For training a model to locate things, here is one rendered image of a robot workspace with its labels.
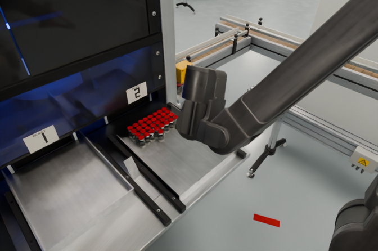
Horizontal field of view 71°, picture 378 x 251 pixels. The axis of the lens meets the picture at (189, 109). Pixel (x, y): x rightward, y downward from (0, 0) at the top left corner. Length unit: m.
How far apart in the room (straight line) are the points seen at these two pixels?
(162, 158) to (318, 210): 1.32
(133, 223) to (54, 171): 0.33
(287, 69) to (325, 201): 1.74
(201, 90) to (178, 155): 0.52
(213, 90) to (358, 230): 0.26
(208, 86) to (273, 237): 1.47
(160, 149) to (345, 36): 0.72
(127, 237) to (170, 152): 0.31
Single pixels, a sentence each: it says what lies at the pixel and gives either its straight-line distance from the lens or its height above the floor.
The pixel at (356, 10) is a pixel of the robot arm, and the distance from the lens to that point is 0.38.
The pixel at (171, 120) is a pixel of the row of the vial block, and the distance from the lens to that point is 0.99.
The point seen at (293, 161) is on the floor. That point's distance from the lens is 2.21.
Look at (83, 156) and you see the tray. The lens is 0.99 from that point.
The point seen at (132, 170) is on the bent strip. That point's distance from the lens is 0.88.
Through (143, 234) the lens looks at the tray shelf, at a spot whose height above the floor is 0.88.
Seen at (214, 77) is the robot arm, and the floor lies 1.35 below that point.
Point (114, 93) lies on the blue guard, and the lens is 0.93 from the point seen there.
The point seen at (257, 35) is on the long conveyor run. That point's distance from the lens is 1.70.
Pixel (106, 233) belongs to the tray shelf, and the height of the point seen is 0.88.
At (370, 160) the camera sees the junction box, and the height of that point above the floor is 0.53.
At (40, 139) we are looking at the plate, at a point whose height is 1.02.
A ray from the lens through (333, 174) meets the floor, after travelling 2.25.
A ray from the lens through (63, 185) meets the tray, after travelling 0.94.
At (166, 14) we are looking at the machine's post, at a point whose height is 1.26.
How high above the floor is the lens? 1.58
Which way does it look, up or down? 39 degrees down
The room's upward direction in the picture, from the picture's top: straight up
